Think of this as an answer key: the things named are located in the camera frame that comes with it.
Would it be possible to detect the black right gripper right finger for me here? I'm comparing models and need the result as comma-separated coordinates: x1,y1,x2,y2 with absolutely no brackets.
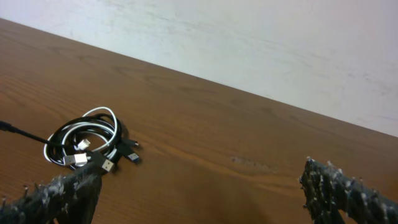
298,157,397,224

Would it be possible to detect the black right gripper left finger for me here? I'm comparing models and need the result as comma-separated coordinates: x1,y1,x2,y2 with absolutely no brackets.
1,162,102,224

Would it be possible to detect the white USB cable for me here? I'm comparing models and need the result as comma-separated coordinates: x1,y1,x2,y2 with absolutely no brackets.
43,106,119,166

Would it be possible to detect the black USB cable blue plug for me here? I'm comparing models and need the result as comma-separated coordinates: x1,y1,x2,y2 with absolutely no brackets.
52,113,140,163

